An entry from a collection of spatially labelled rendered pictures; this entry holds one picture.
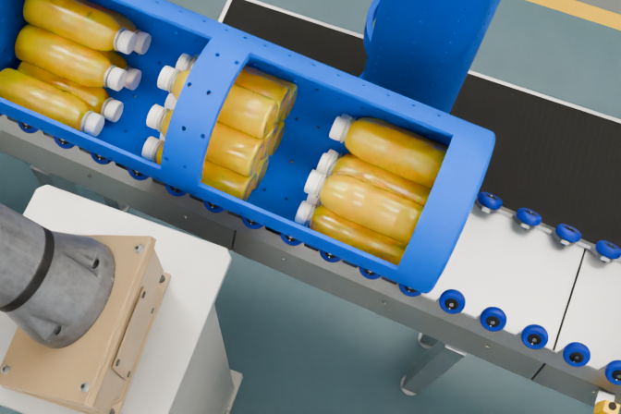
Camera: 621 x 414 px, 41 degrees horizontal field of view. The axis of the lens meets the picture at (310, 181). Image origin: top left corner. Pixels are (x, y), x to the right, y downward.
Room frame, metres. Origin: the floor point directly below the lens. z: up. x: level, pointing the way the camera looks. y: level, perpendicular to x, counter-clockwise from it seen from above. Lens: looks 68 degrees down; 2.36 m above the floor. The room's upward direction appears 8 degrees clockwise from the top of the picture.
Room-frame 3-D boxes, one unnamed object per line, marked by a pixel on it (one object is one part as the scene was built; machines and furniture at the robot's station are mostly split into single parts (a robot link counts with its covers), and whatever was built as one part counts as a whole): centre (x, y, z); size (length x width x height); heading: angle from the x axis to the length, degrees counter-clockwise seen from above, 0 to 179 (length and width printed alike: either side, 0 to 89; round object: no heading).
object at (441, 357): (0.39, -0.35, 0.31); 0.06 x 0.06 x 0.63; 74
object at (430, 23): (1.15, -0.23, 0.59); 0.28 x 0.28 x 0.88
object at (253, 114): (0.61, 0.16, 1.15); 0.18 x 0.07 x 0.07; 74
